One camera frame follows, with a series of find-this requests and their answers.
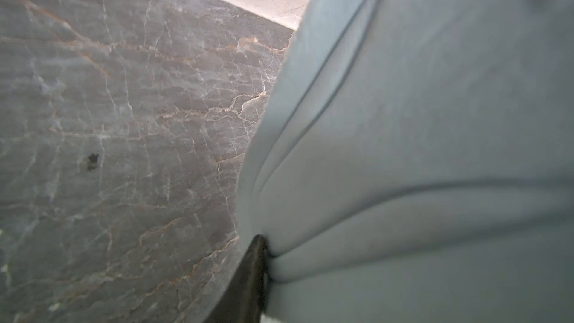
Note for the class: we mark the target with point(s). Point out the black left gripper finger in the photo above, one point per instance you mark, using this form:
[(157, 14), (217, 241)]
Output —
[(243, 300)]

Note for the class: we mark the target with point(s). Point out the blue-grey foam insole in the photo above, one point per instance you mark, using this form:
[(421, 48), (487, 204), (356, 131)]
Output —
[(415, 164)]

